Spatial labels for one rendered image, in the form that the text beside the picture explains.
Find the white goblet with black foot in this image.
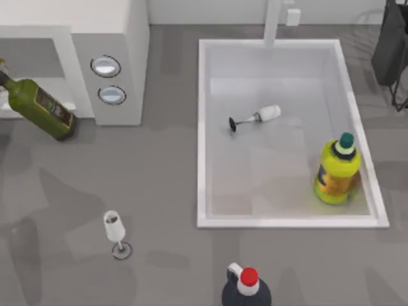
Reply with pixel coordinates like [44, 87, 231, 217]
[228, 105, 282, 133]

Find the white sink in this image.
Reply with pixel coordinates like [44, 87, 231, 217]
[196, 38, 391, 229]

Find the round microwave knob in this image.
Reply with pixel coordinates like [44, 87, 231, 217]
[97, 85, 128, 106]
[90, 54, 122, 78]

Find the white goblet with grey foot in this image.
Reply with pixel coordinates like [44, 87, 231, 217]
[103, 209, 133, 260]

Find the yellow-green bottle with green cap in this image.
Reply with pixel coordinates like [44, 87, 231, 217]
[312, 131, 362, 205]

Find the dark jug with red cap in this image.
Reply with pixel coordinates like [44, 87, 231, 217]
[221, 262, 273, 306]

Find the tall white tap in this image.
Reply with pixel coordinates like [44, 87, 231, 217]
[263, 0, 279, 49]

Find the pale microwave oven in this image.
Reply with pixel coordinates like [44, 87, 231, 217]
[0, 0, 150, 126]

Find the dark green glass bottle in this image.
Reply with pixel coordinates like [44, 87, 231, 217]
[0, 57, 78, 142]

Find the black folding chair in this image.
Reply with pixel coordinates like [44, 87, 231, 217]
[370, 0, 408, 112]

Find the white wall socket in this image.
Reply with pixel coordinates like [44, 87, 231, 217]
[286, 8, 301, 27]

